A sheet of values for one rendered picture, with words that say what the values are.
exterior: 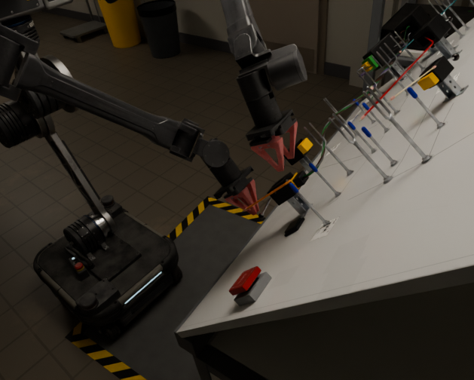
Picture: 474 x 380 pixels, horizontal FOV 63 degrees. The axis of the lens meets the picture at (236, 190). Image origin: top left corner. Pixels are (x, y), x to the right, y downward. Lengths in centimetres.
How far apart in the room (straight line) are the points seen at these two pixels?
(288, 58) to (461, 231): 44
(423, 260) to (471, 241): 5
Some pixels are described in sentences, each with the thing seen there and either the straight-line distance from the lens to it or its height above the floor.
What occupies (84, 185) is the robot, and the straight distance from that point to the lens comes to 200.
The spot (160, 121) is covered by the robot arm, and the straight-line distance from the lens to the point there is 85.
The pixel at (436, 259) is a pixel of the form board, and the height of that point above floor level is 135.
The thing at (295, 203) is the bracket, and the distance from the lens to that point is 86.
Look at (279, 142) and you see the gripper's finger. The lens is 75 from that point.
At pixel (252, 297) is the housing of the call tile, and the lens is 67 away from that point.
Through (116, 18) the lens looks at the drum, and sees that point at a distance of 540.
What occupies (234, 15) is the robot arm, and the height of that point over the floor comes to 142.
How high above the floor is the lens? 165
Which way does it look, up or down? 40 degrees down
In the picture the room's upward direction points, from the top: 7 degrees counter-clockwise
